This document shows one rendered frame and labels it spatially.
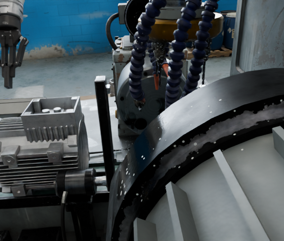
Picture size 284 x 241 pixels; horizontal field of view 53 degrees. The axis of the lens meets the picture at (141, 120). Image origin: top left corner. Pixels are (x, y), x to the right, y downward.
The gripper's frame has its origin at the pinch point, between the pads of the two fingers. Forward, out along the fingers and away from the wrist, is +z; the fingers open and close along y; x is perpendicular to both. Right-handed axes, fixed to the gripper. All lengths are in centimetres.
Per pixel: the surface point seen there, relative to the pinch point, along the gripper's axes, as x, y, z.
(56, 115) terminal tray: -28.6, 22.8, 19.3
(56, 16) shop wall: 431, -89, -266
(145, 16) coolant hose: -57, 42, 12
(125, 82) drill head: -6.5, 38.6, 5.8
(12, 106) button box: -3.6, 2.8, 10.9
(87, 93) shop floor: 294, -16, -72
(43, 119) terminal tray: -28.2, 19.8, 19.8
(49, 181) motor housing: -21.9, 19.2, 34.1
